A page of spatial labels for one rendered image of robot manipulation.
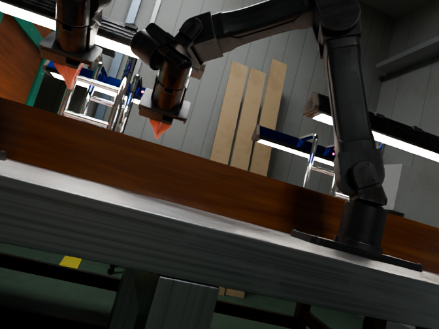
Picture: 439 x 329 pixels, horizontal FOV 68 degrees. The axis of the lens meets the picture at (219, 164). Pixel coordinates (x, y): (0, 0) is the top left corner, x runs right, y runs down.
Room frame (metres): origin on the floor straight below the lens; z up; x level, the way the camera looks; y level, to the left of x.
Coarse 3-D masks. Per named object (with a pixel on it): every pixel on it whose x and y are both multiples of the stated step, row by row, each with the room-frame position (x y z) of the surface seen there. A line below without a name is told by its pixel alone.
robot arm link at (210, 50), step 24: (288, 0) 0.53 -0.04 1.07; (312, 0) 0.52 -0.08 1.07; (336, 0) 0.49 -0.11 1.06; (216, 24) 0.56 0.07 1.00; (240, 24) 0.56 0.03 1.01; (264, 24) 0.55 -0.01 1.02; (288, 24) 0.55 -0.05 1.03; (312, 24) 0.56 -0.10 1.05; (336, 24) 0.49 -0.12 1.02; (192, 48) 0.58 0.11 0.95; (216, 48) 0.59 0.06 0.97
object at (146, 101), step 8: (160, 88) 0.62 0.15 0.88; (184, 88) 0.63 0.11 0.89; (144, 96) 0.66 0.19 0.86; (160, 96) 0.63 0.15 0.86; (168, 96) 0.62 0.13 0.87; (176, 96) 0.63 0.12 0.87; (144, 104) 0.65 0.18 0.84; (152, 104) 0.65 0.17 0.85; (160, 104) 0.64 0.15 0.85; (168, 104) 0.64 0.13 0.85; (176, 104) 0.65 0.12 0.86; (184, 104) 0.69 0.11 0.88; (160, 112) 0.65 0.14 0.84; (168, 112) 0.65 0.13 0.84; (176, 112) 0.66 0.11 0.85; (184, 112) 0.67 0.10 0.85; (184, 120) 0.66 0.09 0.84
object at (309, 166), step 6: (300, 138) 1.57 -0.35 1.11; (306, 138) 1.51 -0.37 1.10; (318, 138) 1.42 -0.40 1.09; (312, 144) 1.42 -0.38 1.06; (312, 150) 1.42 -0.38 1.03; (330, 150) 1.60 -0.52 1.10; (312, 156) 1.42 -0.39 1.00; (312, 162) 1.42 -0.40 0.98; (306, 168) 1.42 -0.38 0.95; (312, 168) 1.42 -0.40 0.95; (318, 168) 1.42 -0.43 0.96; (324, 168) 1.43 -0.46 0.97; (306, 174) 1.42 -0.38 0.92; (330, 174) 1.44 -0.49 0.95; (306, 180) 1.42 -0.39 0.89; (306, 186) 1.42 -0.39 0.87
